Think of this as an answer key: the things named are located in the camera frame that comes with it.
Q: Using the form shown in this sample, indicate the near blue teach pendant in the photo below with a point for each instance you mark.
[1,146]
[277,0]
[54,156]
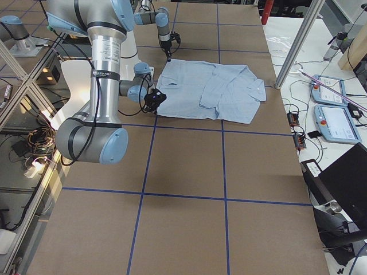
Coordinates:
[336,125]

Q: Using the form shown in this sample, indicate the orange black connector box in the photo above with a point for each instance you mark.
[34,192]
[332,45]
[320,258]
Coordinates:
[293,119]

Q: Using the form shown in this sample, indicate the light blue button-up shirt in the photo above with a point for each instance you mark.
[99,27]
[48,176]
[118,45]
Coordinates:
[203,90]

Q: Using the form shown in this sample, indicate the blue teach pendant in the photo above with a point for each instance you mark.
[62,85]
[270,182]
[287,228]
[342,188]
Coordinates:
[336,125]
[322,95]

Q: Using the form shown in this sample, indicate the red cylinder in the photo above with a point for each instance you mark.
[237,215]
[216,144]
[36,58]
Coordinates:
[267,11]

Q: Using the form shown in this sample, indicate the clear plastic bag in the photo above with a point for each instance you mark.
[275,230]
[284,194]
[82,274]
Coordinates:
[279,45]

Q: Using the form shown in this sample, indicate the black laptop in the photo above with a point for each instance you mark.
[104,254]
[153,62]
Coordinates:
[344,181]

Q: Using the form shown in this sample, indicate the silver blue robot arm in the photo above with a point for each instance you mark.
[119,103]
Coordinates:
[95,133]
[147,14]

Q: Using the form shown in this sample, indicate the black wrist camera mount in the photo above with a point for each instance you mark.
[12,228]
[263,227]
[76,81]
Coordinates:
[175,37]

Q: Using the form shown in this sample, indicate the far blue teach pendant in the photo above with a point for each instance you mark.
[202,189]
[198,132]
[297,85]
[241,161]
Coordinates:
[322,95]

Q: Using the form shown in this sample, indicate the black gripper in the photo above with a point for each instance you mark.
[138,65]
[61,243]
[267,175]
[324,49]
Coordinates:
[150,106]
[165,45]

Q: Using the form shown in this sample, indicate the aluminium frame post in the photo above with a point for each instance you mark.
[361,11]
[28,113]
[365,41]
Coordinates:
[299,40]

